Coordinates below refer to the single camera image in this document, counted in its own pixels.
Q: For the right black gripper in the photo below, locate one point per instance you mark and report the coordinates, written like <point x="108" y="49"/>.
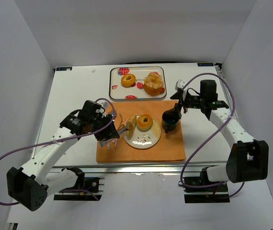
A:
<point x="182" y="103"/>

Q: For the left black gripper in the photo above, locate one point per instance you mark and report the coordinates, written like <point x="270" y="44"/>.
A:
<point x="107" y="130"/>

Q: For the elongated bread roll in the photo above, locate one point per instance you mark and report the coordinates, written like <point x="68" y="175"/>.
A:
<point x="131" y="125"/>

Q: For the golden bagel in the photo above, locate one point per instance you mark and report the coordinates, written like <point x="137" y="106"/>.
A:
<point x="144" y="122"/>

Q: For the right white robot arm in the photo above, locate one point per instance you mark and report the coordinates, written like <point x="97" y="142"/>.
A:
<point x="248" y="158"/>

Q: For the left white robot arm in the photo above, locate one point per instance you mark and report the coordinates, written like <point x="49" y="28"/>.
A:
<point x="30" y="185"/>

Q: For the sugar topped round bread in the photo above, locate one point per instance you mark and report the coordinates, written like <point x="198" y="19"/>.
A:
<point x="153" y="84"/>

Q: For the black cup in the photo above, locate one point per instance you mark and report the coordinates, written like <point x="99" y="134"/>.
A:
<point x="168" y="123"/>

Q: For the round white yellow plate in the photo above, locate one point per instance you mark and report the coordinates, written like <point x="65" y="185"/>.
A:
<point x="144" y="139"/>

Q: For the strawberry pattern rectangular tray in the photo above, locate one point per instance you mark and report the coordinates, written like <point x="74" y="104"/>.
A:
<point x="118" y="92"/>

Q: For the right table label sticker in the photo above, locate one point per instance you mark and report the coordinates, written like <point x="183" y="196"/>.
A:
<point x="205" y="64"/>

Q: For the table label sticker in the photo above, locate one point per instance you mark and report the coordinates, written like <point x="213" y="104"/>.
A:
<point x="63" y="68"/>
<point x="205" y="64"/>

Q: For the left table label sticker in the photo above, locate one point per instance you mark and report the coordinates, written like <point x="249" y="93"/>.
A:
<point x="63" y="68"/>

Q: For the fork pink handle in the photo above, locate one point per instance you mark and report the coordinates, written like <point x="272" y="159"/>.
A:
<point x="120" y="125"/>

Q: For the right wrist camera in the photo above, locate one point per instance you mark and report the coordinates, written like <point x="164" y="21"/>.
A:
<point x="181" y="85"/>

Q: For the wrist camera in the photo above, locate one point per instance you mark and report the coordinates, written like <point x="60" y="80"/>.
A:
<point x="181" y="85"/>
<point x="104" y="105"/>

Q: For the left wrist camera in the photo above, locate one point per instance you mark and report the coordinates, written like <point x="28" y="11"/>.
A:
<point x="104" y="105"/>

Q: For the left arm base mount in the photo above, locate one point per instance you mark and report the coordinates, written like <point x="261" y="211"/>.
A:
<point x="91" y="191"/>

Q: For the aluminium table frame rail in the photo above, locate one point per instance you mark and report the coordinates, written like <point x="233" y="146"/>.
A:
<point x="169" y="168"/>

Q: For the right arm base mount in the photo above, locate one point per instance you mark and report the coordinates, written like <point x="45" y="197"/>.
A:
<point x="205" y="193"/>

